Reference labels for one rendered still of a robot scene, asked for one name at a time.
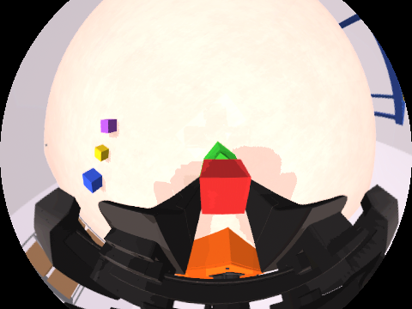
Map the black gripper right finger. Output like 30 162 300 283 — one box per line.
246 179 348 274

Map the blue block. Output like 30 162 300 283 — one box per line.
82 168 103 193

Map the purple block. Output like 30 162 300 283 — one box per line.
100 119 117 134

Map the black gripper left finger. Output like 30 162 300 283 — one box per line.
97 176 202 276

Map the yellow block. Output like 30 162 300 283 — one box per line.
95 144 109 161

